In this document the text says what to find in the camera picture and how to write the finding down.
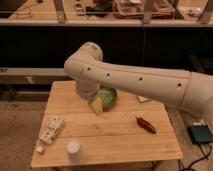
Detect white cylindrical wrist gripper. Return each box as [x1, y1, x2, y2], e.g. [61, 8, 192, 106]
[75, 80, 103, 116]

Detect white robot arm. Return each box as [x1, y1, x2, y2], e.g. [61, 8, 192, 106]
[64, 42, 213, 117]

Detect green bowl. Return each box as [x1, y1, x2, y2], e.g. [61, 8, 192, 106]
[98, 86, 117, 109]

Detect wooden folding table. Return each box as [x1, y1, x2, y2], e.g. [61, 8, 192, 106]
[31, 81, 183, 168]

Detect white card on table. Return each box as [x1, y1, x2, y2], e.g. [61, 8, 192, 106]
[137, 96, 151, 103]

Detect white paper cup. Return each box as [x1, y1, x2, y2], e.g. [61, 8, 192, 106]
[67, 139, 81, 161]

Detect red-brown sausage toy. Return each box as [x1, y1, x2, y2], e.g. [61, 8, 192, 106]
[136, 117, 156, 134]

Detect small white cube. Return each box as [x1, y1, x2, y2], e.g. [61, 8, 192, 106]
[36, 146, 44, 154]

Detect black tool on bench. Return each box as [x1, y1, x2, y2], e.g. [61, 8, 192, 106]
[86, 3, 112, 17]

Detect brown tray of parts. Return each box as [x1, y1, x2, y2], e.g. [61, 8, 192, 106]
[112, 0, 175, 19]

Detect black foot pedal box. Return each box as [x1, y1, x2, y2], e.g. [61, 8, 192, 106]
[187, 125, 213, 144]

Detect long workbench shelf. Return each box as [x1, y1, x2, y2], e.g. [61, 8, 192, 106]
[0, 0, 213, 27]

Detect black cable on floor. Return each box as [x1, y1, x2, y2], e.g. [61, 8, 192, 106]
[177, 142, 212, 171]

